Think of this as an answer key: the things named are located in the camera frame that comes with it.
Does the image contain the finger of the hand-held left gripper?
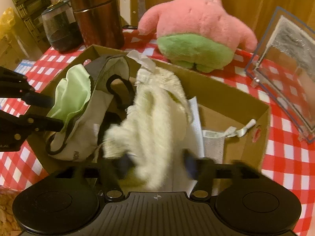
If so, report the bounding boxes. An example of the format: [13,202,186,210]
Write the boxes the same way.
[0,66,54,109]
[0,111,64,140]

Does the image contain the clear acrylic picture frame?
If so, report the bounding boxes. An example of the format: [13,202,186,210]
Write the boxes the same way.
[245,6,315,143]

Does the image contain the yellow plastic bag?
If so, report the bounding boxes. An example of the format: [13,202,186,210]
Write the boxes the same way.
[0,7,19,45]

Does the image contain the red checkered tablecloth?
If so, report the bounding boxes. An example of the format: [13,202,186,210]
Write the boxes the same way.
[0,28,315,236]

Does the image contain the light green cloth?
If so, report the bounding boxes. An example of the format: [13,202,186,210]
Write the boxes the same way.
[46,64,92,133]

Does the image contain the brown cylindrical canister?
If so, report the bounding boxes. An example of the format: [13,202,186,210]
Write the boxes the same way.
[69,0,125,50]

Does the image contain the cardboard box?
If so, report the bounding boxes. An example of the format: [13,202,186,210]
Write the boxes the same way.
[26,45,271,192]

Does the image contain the glass jar dark contents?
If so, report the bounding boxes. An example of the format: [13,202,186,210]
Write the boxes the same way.
[41,0,83,53]

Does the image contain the pink starfish plush toy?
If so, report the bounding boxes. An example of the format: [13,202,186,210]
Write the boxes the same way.
[137,0,258,73]

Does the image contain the cream fluffy cloth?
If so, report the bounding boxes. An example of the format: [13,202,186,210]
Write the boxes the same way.
[103,50,195,191]

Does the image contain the dark shelf unit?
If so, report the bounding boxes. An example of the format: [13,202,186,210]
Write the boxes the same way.
[9,0,53,52]

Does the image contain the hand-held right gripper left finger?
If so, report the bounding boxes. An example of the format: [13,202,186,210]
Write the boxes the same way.
[55,152,138,199]

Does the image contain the pale grey cloth black trim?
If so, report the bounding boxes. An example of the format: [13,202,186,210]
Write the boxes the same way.
[45,54,137,163]

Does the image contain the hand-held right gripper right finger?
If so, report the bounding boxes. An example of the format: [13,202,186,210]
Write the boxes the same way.
[182,150,264,199]

